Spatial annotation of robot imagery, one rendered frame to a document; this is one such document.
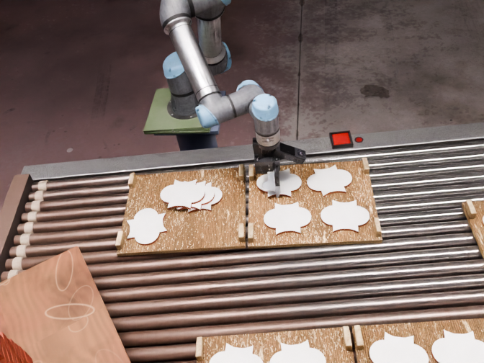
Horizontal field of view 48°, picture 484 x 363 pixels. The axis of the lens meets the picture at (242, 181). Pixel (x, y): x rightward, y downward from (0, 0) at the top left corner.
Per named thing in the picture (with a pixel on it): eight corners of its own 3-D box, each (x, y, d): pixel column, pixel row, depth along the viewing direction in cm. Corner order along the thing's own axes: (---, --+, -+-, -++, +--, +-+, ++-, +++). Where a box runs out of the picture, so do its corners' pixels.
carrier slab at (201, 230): (132, 178, 197) (132, 175, 196) (245, 169, 194) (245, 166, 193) (117, 256, 173) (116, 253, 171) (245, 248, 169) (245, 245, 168)
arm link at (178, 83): (166, 83, 223) (156, 55, 213) (196, 71, 225) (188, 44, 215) (173, 99, 215) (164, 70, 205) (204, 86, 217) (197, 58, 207)
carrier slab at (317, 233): (249, 170, 193) (249, 167, 192) (366, 163, 190) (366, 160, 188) (248, 249, 169) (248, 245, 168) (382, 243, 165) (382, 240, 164)
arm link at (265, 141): (279, 120, 169) (279, 137, 164) (279, 131, 173) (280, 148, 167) (255, 122, 170) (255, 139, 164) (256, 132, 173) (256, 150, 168)
